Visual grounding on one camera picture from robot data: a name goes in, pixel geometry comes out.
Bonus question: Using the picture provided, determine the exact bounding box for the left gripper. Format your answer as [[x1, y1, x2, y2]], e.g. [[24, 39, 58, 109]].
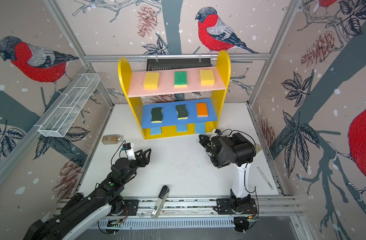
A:
[[121, 147, 151, 185]]

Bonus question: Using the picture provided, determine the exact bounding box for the light blue sponge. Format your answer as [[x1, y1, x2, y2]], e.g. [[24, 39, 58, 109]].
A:
[[195, 122, 206, 135], [176, 125, 188, 133], [150, 127, 162, 136]]

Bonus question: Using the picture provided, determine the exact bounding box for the orange sponge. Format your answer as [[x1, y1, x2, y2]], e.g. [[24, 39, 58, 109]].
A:
[[197, 102, 209, 118]]

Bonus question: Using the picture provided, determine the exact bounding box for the dark green wavy sponge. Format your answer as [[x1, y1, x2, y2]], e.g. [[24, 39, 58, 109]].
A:
[[175, 105, 189, 120], [151, 107, 163, 123]]

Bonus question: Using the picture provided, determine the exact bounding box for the green yellow sponge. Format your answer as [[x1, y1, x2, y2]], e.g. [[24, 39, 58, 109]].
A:
[[174, 71, 188, 88]]

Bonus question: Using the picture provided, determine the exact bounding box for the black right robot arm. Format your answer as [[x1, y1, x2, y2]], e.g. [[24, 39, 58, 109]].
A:
[[199, 130, 258, 216]]

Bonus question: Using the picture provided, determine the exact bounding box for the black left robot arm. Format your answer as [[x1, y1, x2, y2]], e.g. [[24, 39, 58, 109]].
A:
[[24, 149, 151, 240]]

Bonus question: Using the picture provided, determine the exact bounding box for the blue lower shelf board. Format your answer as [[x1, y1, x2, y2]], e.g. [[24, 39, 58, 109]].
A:
[[141, 99, 218, 129]]

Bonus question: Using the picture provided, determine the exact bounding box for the pink upper shelf board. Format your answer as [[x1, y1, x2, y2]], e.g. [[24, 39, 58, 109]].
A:
[[122, 67, 226, 98]]

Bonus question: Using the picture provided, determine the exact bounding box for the seasoning jar left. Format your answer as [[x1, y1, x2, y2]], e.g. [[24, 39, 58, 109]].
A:
[[102, 135, 123, 145]]

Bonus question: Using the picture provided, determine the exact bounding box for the seasoning jar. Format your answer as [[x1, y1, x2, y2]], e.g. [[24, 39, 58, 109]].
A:
[[256, 144, 262, 153], [102, 135, 123, 145]]

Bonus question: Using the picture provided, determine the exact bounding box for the black silver handheld tool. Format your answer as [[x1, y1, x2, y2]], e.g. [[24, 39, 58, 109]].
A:
[[151, 185, 170, 219]]

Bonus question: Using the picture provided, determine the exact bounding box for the seasoning jar right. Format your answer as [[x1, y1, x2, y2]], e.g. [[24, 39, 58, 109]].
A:
[[256, 144, 262, 153]]

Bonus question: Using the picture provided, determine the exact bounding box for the clear plastic ruler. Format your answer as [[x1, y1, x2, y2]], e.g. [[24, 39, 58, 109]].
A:
[[257, 167, 274, 190]]

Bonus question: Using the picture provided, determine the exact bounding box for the black vent panel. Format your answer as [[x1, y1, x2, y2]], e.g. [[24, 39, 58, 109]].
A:
[[146, 58, 213, 71]]

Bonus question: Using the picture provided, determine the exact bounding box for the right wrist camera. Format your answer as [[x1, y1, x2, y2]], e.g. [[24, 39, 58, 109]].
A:
[[211, 129, 222, 138]]

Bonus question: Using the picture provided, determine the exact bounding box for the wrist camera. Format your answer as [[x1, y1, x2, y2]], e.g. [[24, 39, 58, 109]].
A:
[[122, 142, 136, 160], [211, 129, 222, 138]]

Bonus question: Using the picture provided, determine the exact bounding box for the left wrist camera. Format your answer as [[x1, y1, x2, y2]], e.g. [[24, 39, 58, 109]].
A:
[[122, 142, 136, 160]]

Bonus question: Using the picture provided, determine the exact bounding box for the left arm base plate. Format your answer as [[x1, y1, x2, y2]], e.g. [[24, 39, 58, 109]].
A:
[[110, 200, 139, 217]]

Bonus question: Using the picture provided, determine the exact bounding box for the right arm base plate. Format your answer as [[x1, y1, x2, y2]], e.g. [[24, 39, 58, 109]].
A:
[[213, 198, 258, 215]]

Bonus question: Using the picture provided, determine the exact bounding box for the perforated aluminium rail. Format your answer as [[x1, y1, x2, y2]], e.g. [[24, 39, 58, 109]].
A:
[[90, 217, 235, 230]]

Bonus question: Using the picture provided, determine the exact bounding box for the yellow shelf frame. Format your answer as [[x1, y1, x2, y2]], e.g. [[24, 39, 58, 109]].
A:
[[118, 51, 231, 140]]

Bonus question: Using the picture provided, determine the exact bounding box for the white wire mesh basket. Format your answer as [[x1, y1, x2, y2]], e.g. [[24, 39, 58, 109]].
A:
[[38, 73, 100, 138]]

